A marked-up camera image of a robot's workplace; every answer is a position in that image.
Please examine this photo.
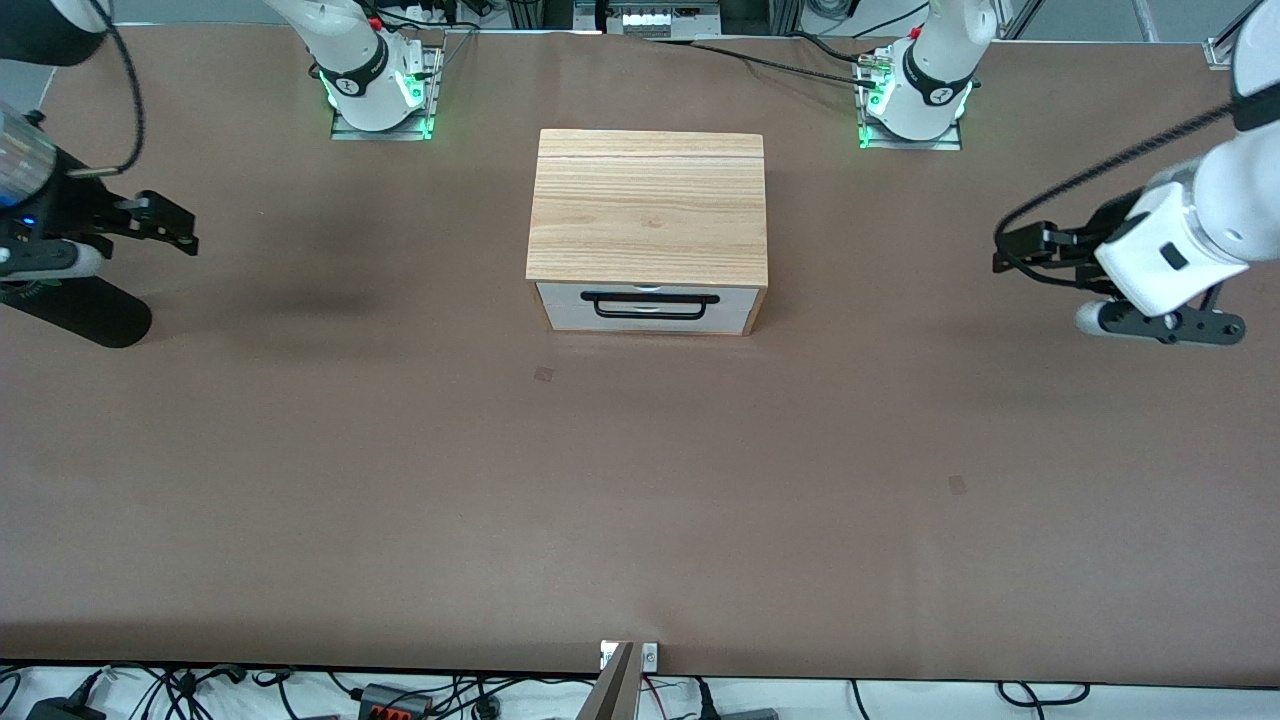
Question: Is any black vase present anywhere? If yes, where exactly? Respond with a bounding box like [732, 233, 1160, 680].
[0, 275, 153, 350]

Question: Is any black left camera mount plate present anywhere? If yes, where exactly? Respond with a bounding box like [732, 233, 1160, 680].
[1100, 284, 1248, 348]

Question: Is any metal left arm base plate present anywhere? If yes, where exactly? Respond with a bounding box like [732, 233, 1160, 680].
[857, 50, 964, 152]

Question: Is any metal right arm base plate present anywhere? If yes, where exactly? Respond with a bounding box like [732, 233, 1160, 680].
[330, 45, 442, 142]

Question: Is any black metal drawer handle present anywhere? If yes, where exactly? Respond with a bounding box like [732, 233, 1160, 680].
[581, 290, 722, 323]

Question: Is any brown camera post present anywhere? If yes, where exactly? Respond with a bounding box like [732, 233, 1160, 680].
[575, 640, 641, 720]

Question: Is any black looped floor cable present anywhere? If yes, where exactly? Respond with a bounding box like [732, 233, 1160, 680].
[995, 681, 1092, 708]

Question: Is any aluminium frame profile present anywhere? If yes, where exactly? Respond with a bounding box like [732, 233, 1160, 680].
[1000, 0, 1047, 41]

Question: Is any small metal bracket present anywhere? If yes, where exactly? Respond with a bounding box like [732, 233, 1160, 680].
[600, 641, 660, 672]

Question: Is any black cable across table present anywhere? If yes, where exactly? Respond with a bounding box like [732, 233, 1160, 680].
[690, 40, 881, 87]

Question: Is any white power strip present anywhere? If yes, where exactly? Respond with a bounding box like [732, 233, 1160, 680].
[605, 0, 723, 37]

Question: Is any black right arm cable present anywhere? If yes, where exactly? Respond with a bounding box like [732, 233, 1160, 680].
[65, 0, 147, 179]

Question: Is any light wooden drawer cabinet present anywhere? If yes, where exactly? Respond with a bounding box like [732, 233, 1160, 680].
[525, 128, 771, 336]

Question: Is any black box with red connectors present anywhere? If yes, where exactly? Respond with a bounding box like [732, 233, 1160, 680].
[358, 684, 433, 720]

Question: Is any white-fronted wooden drawer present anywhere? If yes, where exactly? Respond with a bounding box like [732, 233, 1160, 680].
[535, 282, 758, 335]

